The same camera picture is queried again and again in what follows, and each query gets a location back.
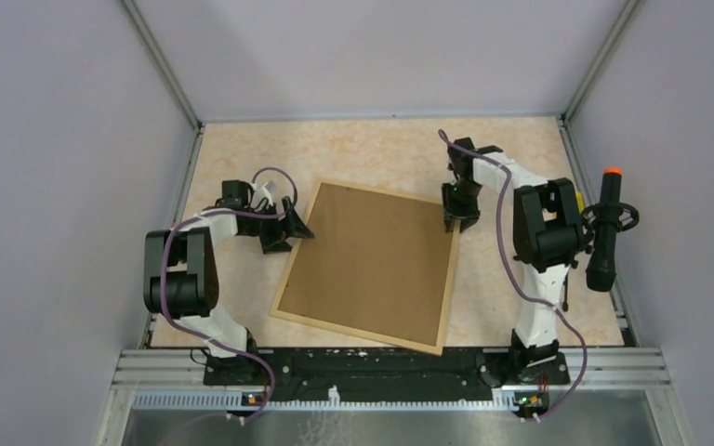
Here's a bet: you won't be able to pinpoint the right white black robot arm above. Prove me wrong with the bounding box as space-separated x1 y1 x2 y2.
441 138 587 383

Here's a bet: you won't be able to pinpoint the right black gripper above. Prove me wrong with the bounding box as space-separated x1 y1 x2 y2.
439 181 481 233

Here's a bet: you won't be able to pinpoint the purple cable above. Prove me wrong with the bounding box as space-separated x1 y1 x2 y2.
158 167 300 425
437 129 589 424

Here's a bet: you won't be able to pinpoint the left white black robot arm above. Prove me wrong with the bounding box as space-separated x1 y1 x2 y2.
142 180 314 384

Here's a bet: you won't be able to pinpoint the brown backing board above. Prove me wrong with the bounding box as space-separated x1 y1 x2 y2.
276 183 456 348

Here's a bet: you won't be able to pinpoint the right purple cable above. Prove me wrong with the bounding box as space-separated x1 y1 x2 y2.
437 129 589 424

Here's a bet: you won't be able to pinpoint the black microphone orange tip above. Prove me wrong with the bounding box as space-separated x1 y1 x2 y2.
582 167 640 293

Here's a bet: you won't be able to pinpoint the light wooden picture frame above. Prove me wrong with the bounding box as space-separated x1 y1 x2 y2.
269 179 462 357

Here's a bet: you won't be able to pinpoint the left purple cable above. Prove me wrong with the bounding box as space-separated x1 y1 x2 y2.
158 167 300 425

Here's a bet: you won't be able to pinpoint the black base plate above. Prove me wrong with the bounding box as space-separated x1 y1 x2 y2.
203 348 571 403

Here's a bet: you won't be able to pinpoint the black mini tripod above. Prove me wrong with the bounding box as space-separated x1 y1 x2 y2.
561 268 572 313

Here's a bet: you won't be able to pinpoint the yellow grid block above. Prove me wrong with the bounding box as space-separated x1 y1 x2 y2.
575 190 585 213

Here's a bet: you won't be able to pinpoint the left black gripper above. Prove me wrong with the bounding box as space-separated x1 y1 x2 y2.
242 196 314 254

